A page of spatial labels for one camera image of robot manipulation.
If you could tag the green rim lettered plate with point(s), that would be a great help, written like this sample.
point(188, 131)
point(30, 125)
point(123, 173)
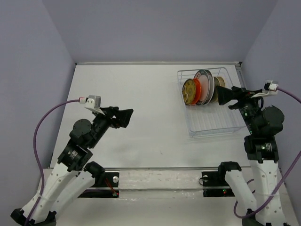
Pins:
point(202, 76)

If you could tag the green red striped plate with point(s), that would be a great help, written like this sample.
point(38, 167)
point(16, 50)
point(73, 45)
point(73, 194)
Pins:
point(206, 101)

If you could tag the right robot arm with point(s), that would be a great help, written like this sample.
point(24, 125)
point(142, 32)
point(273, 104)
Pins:
point(263, 206)

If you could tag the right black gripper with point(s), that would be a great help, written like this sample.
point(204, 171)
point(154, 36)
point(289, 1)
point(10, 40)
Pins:
point(243, 95)

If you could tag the white wire dish rack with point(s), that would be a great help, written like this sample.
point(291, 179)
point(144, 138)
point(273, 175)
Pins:
point(212, 119)

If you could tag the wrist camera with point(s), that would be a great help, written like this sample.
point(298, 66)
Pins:
point(269, 89)
point(93, 103)

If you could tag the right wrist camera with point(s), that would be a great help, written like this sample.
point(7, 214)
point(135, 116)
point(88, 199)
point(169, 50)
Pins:
point(269, 89)

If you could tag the orange plate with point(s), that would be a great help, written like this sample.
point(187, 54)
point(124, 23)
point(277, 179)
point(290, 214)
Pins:
point(197, 92)

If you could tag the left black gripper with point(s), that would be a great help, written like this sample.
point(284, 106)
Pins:
point(123, 116)

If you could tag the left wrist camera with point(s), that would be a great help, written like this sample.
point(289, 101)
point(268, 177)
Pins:
point(93, 103)

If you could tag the beige plate green patch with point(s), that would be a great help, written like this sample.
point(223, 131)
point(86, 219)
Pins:
point(221, 81)

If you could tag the yellow brown patterned plate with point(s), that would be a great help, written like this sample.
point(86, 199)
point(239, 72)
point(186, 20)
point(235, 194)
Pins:
point(188, 91)

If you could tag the black plate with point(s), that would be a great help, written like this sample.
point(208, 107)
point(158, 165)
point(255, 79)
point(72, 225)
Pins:
point(211, 90)

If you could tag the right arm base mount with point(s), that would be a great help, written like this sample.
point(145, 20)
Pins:
point(214, 186)

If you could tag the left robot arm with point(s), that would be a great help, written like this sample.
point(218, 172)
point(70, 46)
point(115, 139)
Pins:
point(74, 172)

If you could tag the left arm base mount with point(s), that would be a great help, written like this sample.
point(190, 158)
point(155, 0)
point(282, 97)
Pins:
point(108, 187)

